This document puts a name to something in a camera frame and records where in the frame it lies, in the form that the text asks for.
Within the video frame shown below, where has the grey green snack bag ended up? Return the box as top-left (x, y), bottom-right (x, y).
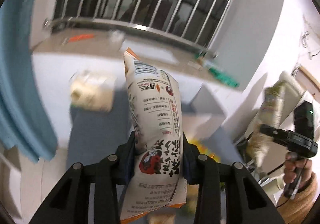
top-left (246, 81), bottom-right (285, 169)

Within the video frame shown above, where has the white snack bag black text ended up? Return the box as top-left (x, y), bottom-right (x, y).
top-left (120, 48), bottom-right (187, 223)

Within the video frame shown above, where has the tan right sleeve forearm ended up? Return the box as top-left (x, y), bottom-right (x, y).
top-left (278, 173), bottom-right (318, 224)

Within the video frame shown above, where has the right hand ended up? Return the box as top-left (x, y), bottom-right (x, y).
top-left (282, 151), bottom-right (314, 192)

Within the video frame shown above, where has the blue curtain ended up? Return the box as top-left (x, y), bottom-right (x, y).
top-left (1, 0), bottom-right (57, 162)

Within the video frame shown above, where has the white cardboard box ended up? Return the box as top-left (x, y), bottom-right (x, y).
top-left (182, 86), bottom-right (226, 141)

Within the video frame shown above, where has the green plastic bag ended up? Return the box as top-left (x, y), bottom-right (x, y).
top-left (196, 51), bottom-right (240, 88)

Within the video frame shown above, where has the cream plastic bag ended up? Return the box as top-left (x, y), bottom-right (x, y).
top-left (69, 70), bottom-right (117, 112)

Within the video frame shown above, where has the orange pen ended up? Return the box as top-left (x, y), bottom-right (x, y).
top-left (65, 33), bottom-right (95, 43)

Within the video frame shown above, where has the steel window railing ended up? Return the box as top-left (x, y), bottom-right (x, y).
top-left (43, 0), bottom-right (250, 52)

